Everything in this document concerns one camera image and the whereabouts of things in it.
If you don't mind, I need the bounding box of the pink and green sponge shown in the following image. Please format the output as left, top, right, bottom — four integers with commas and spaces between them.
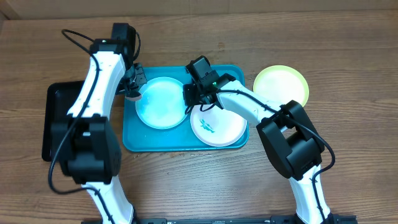
125, 93, 142, 101

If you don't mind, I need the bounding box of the light blue plate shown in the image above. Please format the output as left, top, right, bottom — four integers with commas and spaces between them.
136, 77, 187, 129

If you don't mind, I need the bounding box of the white plate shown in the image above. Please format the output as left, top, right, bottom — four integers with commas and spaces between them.
190, 105, 248, 147

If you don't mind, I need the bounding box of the yellow-green plate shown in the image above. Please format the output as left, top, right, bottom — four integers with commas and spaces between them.
253, 65, 309, 107

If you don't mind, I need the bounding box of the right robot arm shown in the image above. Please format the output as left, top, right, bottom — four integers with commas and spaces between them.
183, 55, 334, 223

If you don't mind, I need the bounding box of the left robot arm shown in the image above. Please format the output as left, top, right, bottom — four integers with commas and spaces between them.
48, 23, 147, 223

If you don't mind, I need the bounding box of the black plastic tray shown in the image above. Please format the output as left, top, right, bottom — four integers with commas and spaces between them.
42, 80, 84, 162

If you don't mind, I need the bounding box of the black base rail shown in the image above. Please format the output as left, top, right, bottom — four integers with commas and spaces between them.
81, 214, 358, 224

